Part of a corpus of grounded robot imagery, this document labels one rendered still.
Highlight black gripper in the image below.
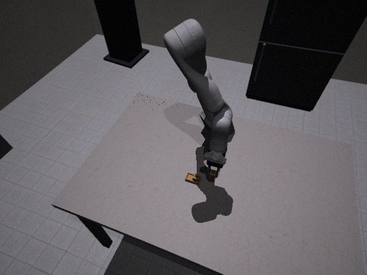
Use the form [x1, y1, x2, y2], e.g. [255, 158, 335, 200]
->
[204, 141, 228, 178]

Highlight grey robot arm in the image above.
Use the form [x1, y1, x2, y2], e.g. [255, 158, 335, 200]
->
[163, 19, 233, 147]

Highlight tan cube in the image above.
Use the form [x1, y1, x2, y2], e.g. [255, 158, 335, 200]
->
[209, 170, 217, 179]
[193, 174, 200, 182]

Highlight tan rectangular tray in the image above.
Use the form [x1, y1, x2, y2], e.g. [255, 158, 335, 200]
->
[185, 172, 201, 185]

